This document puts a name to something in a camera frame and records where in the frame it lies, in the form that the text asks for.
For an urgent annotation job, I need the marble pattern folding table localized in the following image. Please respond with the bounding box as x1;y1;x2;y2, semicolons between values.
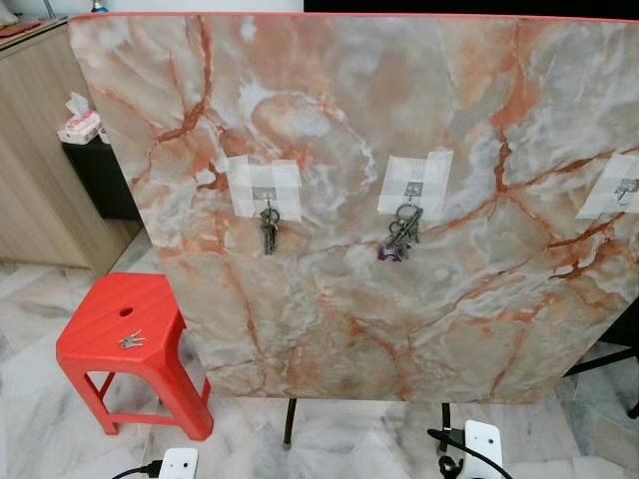
68;12;639;405

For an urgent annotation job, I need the black box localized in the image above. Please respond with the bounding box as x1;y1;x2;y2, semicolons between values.
60;140;144;223

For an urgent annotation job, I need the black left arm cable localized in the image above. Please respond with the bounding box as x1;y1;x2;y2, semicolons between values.
110;459;166;479

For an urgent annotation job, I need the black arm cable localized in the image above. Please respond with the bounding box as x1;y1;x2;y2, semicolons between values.
110;459;166;479
427;427;515;479

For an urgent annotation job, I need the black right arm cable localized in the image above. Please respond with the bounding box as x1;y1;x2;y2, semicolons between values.
427;427;515;479

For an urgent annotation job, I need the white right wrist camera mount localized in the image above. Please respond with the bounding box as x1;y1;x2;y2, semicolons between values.
463;420;503;479

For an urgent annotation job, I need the red plastic stool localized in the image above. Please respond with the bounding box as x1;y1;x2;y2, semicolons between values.
55;271;216;442

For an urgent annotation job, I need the light wooden cabinet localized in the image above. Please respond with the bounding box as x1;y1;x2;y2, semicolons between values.
0;20;141;272

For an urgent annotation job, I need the taped adhesive wall hook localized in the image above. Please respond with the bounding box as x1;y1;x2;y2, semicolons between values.
377;150;453;223
228;155;304;221
576;152;639;221

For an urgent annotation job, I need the dark key bunch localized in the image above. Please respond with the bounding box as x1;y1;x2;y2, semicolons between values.
259;203;283;256

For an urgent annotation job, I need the key bunch with purple tag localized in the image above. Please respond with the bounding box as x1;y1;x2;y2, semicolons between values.
376;203;424;263

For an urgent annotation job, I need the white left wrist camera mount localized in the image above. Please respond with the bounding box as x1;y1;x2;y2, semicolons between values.
158;447;199;479

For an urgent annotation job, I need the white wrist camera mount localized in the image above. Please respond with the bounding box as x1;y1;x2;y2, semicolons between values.
158;447;199;479
463;420;503;479

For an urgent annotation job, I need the pink tissue pack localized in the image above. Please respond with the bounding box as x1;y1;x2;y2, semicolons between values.
57;92;106;144

